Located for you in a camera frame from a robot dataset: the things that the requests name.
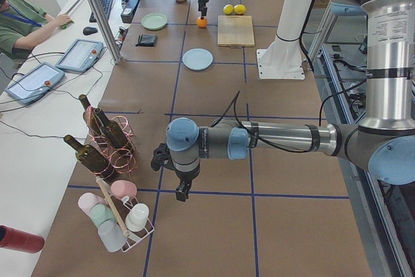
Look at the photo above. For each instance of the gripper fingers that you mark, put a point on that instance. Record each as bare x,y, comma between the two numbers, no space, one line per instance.
182,191
203,10

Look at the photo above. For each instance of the orange mandarin fruit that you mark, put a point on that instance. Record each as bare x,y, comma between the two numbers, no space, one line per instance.
202,22

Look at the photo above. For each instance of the light blue plate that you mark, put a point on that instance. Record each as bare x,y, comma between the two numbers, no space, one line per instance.
197,59

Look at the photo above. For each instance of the mint green plate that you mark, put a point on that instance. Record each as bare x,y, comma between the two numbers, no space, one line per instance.
154,21

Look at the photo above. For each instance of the yellow lemon upper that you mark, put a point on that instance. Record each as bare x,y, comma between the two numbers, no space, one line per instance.
228,9

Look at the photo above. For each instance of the yellow lemon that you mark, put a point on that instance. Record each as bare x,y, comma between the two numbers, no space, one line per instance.
228,9
239,9

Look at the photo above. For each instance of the yellow lemon lower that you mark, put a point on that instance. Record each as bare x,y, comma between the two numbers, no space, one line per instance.
239,9

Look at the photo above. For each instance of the bamboo cutting board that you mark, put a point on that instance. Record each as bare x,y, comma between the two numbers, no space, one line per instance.
235,31

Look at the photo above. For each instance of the black computer box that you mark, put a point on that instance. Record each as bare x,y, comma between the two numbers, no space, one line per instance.
129,9

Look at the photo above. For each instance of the mint green plastic cup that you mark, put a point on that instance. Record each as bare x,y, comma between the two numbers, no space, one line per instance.
101,213

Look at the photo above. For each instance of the dark green wine bottle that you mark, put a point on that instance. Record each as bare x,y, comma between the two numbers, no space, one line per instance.
113,132
93,124
92,159

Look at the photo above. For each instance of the pale pink plastic cup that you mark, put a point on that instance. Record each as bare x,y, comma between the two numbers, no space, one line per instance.
88,200

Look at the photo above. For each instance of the black keyboard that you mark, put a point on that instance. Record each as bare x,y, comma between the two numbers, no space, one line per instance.
107,7

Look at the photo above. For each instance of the black computer mouse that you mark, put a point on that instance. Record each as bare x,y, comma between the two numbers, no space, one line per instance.
89,31

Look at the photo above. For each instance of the blue teach pendant far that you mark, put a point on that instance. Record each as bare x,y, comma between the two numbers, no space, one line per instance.
80,56

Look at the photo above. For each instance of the blue teach pendant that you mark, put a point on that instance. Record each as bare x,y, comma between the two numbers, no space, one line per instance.
80,56
36,83

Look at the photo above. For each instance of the red bottle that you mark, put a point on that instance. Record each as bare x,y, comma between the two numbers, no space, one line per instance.
18,240

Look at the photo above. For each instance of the blue teach pendant near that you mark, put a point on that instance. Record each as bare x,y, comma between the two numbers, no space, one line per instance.
36,83

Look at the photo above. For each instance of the seated person green shirt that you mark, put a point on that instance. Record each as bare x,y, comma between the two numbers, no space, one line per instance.
24,26

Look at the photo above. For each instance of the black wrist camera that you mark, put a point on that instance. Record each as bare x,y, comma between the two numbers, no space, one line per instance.
161,158

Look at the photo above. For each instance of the white wire cup rack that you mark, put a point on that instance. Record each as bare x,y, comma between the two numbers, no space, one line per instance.
124,206

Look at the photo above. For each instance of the wooden rack handle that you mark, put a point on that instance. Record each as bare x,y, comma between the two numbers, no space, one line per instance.
104,188

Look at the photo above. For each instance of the copper wire bottle rack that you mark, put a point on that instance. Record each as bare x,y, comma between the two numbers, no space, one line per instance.
119,160

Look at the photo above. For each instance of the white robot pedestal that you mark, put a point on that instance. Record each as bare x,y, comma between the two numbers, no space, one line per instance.
283,58

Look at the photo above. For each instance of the aluminium frame post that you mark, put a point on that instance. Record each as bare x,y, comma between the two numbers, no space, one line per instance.
105,30

